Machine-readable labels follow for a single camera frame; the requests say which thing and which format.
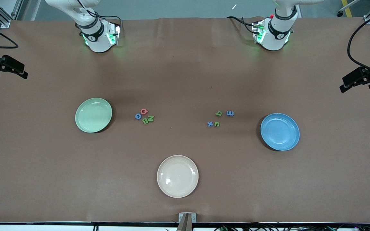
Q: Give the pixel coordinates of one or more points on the blue foam lowercase m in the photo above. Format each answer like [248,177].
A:
[230,113]

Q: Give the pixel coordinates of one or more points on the blue foam letter G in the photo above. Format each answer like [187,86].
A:
[136,116]

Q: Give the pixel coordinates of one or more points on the beige plate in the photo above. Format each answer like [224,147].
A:
[177,176]

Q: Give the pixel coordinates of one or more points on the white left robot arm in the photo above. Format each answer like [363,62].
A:
[276,40]

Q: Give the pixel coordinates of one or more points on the green foam letter N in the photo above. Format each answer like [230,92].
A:
[151,118]

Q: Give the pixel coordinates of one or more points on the black caster wheel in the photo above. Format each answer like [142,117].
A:
[340,13]

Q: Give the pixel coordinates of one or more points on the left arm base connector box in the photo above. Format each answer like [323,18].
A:
[258,32]

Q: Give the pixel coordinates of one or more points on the light green plate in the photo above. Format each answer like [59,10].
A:
[93,115]

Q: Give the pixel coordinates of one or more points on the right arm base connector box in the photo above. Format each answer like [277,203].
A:
[114,33]

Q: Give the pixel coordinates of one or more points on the red foam letter Q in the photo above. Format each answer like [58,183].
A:
[141,110]

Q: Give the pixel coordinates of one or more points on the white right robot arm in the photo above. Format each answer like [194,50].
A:
[98,41]

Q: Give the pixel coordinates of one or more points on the brown table cover sheet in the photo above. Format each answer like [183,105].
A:
[185,80]

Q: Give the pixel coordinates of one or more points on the green foam letter B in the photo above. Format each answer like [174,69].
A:
[145,121]

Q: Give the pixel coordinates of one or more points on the green foam lowercase q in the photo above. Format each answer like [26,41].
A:
[220,114]

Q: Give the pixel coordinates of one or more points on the blue plate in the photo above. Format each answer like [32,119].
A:
[280,131]

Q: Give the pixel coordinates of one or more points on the grey metal camera bracket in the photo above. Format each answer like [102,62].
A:
[186,224]

